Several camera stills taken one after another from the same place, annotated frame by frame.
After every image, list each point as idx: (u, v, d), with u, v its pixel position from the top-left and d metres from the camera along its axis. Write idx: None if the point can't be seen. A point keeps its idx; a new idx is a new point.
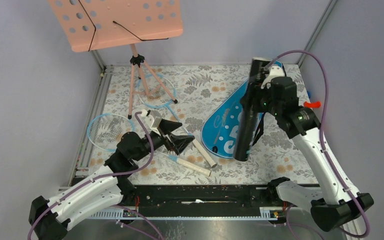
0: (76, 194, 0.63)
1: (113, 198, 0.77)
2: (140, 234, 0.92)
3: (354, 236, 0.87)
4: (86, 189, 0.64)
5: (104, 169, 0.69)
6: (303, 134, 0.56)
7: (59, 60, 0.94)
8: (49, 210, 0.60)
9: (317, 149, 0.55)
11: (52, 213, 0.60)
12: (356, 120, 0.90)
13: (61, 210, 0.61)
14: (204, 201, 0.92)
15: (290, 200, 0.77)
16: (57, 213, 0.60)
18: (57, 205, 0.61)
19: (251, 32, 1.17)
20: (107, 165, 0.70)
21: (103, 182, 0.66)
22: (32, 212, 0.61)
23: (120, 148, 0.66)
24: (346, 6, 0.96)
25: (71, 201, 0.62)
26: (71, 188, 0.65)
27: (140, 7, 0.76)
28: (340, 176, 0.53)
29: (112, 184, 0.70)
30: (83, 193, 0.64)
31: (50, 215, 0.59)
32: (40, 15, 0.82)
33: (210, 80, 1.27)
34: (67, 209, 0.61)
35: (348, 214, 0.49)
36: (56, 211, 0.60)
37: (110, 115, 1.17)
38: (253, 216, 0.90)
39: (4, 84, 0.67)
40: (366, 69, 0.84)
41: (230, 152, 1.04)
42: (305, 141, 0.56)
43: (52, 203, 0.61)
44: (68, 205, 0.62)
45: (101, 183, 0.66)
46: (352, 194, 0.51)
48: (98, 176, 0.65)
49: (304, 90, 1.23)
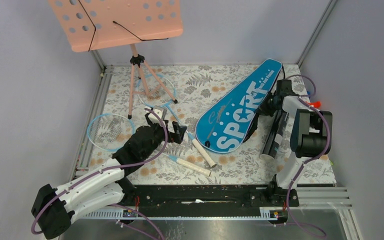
0: (85, 183, 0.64)
1: (114, 195, 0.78)
2: (140, 234, 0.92)
3: (354, 236, 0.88)
4: (94, 180, 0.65)
5: (112, 162, 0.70)
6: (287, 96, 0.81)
7: (59, 60, 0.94)
8: (57, 199, 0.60)
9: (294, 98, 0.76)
11: (59, 201, 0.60)
12: (355, 120, 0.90)
13: (69, 199, 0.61)
14: (204, 201, 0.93)
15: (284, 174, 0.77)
16: (65, 202, 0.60)
18: (66, 193, 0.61)
19: (252, 32, 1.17)
20: (115, 157, 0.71)
21: (111, 174, 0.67)
22: (36, 202, 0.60)
23: (134, 139, 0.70)
24: (346, 6, 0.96)
25: (79, 190, 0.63)
26: (80, 178, 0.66)
27: (140, 7, 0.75)
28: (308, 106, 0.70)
29: (116, 180, 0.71)
30: (91, 183, 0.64)
31: (58, 204, 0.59)
32: (40, 14, 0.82)
33: (210, 80, 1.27)
34: (74, 198, 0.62)
35: (308, 116, 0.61)
36: (64, 200, 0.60)
37: (110, 115, 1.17)
38: (253, 216, 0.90)
39: (3, 85, 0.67)
40: (367, 69, 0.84)
41: (223, 148, 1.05)
42: (288, 99, 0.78)
43: (60, 191, 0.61)
44: (76, 194, 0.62)
45: (109, 175, 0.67)
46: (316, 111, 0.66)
48: (106, 168, 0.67)
49: (304, 91, 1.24)
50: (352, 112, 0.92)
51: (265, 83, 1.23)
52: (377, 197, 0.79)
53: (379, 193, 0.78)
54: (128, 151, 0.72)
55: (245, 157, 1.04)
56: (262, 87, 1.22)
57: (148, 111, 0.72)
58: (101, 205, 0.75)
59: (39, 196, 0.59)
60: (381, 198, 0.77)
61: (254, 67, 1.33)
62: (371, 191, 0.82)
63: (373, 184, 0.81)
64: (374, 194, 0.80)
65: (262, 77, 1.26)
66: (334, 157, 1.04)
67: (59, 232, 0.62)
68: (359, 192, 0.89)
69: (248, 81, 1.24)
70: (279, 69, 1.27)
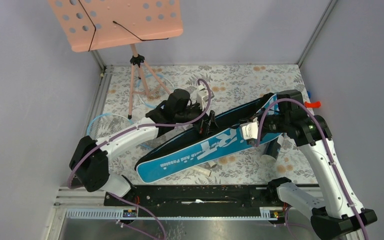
0: (124, 136, 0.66)
1: (125, 184, 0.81)
2: (140, 234, 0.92)
3: (354, 236, 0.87)
4: (132, 134, 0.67)
5: (146, 120, 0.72)
6: (312, 144, 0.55)
7: (59, 60, 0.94)
8: (99, 149, 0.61)
9: (325, 161, 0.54)
11: (101, 151, 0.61)
12: (358, 121, 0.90)
13: (110, 149, 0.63)
14: (204, 201, 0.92)
15: (291, 204, 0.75)
16: (106, 152, 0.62)
18: (107, 144, 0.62)
19: (252, 31, 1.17)
20: (148, 117, 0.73)
21: (146, 130, 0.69)
22: (76, 154, 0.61)
23: (171, 100, 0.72)
24: (346, 6, 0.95)
25: (119, 142, 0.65)
26: (119, 131, 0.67)
27: (140, 7, 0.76)
28: (347, 192, 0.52)
29: (149, 137, 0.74)
30: (130, 137, 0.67)
31: (100, 153, 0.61)
32: (41, 15, 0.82)
33: (210, 80, 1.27)
34: (114, 150, 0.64)
35: (349, 229, 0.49)
36: (106, 150, 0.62)
37: (110, 115, 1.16)
38: (252, 216, 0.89)
39: (3, 84, 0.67)
40: (369, 69, 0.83)
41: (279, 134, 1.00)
42: (313, 152, 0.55)
43: (101, 142, 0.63)
44: (116, 146, 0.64)
45: (145, 131, 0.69)
46: (356, 209, 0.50)
48: (143, 124, 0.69)
49: (304, 90, 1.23)
50: (354, 112, 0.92)
51: (180, 156, 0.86)
52: (376, 197, 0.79)
53: (377, 193, 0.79)
54: (161, 113, 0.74)
55: (245, 157, 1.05)
56: (193, 154, 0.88)
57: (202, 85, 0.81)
58: (114, 188, 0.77)
59: (80, 147, 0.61)
60: (380, 198, 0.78)
61: (254, 67, 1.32)
62: (370, 191, 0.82)
63: (373, 185, 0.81)
64: (373, 194, 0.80)
65: (184, 160, 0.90)
66: None
67: (97, 185, 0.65)
68: (358, 192, 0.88)
69: (196, 160, 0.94)
70: (144, 169, 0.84)
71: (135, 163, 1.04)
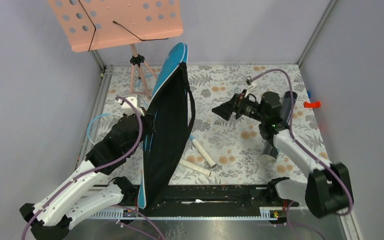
0: (60, 196, 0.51)
1: (113, 197, 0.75)
2: (140, 234, 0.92)
3: (354, 236, 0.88)
4: (69, 192, 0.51)
5: (86, 164, 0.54)
6: (277, 134, 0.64)
7: (58, 59, 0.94)
8: (35, 219, 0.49)
9: (289, 141, 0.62)
11: (37, 221, 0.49)
12: (358, 120, 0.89)
13: (47, 217, 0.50)
14: (204, 201, 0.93)
15: (289, 196, 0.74)
16: (43, 221, 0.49)
18: (42, 212, 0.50)
19: (252, 32, 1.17)
20: (88, 159, 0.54)
21: (86, 180, 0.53)
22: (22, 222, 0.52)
23: (114, 131, 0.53)
24: (345, 6, 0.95)
25: (56, 206, 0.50)
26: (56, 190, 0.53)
27: (140, 7, 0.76)
28: (313, 154, 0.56)
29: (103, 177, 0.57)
30: (67, 196, 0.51)
31: (36, 224, 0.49)
32: (40, 14, 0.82)
33: (210, 80, 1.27)
34: (54, 215, 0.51)
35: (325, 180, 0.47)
36: (42, 219, 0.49)
37: (110, 115, 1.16)
38: (252, 216, 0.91)
39: (3, 84, 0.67)
40: (369, 69, 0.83)
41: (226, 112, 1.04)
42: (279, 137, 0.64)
43: (36, 211, 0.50)
44: (54, 210, 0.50)
45: (85, 181, 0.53)
46: (325, 162, 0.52)
48: (79, 174, 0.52)
49: (304, 90, 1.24)
50: (354, 112, 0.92)
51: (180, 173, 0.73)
52: (376, 197, 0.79)
53: (377, 193, 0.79)
54: (105, 145, 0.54)
55: (245, 157, 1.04)
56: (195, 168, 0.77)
57: (122, 101, 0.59)
58: (102, 207, 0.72)
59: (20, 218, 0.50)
60: (380, 198, 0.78)
61: (254, 67, 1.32)
62: (370, 192, 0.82)
63: (374, 185, 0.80)
64: (373, 194, 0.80)
65: None
66: (334, 158, 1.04)
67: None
68: (359, 192, 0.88)
69: None
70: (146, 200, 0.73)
71: (135, 163, 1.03)
